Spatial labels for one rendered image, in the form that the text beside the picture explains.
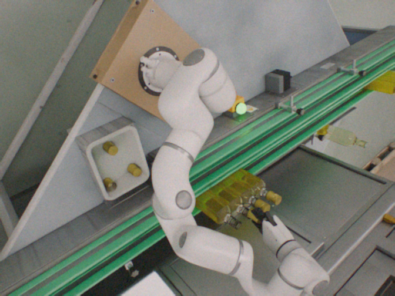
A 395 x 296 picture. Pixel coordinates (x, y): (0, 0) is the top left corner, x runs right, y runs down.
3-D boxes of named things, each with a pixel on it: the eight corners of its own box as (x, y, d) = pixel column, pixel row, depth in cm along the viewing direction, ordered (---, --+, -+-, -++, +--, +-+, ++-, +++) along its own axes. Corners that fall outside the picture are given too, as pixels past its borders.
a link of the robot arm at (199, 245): (252, 206, 76) (227, 207, 90) (168, 174, 71) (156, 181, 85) (233, 277, 71) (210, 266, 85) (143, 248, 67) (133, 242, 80)
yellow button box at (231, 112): (221, 113, 138) (233, 118, 133) (219, 97, 134) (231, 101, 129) (233, 107, 142) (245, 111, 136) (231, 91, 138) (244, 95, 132)
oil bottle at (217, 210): (186, 199, 124) (223, 228, 109) (183, 188, 121) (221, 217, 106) (197, 192, 127) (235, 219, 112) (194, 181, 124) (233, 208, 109)
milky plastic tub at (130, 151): (97, 192, 113) (107, 204, 107) (74, 138, 101) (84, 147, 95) (139, 168, 121) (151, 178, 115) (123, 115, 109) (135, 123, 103)
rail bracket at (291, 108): (273, 108, 139) (299, 117, 129) (273, 93, 135) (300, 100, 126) (279, 104, 141) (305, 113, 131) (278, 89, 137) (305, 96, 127)
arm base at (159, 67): (128, 81, 97) (155, 93, 86) (143, 40, 95) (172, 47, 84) (168, 96, 107) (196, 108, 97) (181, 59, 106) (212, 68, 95)
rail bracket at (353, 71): (335, 72, 160) (361, 77, 150) (336, 58, 156) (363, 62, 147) (340, 70, 162) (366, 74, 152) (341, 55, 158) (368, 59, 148)
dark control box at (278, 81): (264, 90, 151) (279, 94, 145) (264, 74, 147) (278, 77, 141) (276, 84, 155) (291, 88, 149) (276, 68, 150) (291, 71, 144)
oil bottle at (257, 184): (219, 177, 132) (258, 201, 117) (217, 166, 129) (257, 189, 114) (229, 171, 135) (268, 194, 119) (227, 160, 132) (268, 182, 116)
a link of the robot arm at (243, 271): (235, 231, 79) (305, 256, 84) (212, 271, 83) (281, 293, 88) (243, 253, 71) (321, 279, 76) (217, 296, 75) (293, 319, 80)
